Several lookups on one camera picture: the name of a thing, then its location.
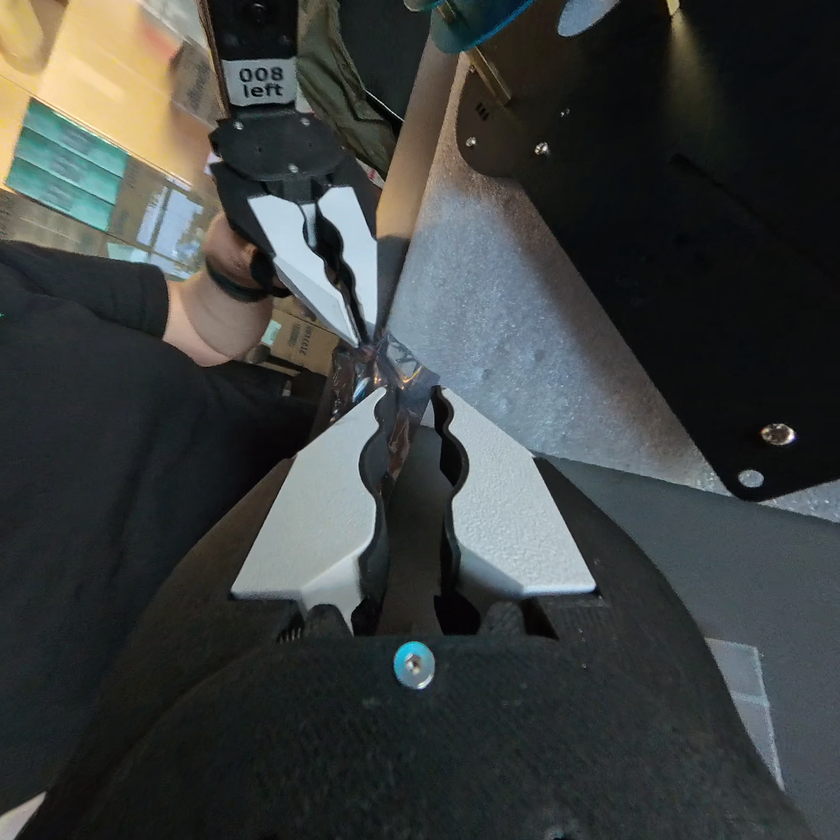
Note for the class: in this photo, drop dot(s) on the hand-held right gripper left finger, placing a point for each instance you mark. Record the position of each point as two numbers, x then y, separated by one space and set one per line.
315 525

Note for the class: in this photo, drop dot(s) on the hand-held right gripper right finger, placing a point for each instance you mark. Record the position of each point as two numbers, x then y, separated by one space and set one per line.
519 519

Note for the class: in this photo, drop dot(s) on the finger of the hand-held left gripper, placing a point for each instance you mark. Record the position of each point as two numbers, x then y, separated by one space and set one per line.
295 256
355 250

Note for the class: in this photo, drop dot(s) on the dark parts bag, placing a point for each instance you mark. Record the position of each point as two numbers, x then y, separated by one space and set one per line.
387 381

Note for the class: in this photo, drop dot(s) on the blue toy robot arm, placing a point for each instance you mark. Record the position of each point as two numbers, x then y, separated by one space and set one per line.
486 20

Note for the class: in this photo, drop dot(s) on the person's left hand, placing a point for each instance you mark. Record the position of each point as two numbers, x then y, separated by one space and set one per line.
217 315

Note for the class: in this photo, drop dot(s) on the scattered small clear zip bags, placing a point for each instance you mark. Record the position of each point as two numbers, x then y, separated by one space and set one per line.
742 683

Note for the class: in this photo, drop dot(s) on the black metal base plate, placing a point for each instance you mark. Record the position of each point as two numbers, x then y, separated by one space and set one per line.
709 210

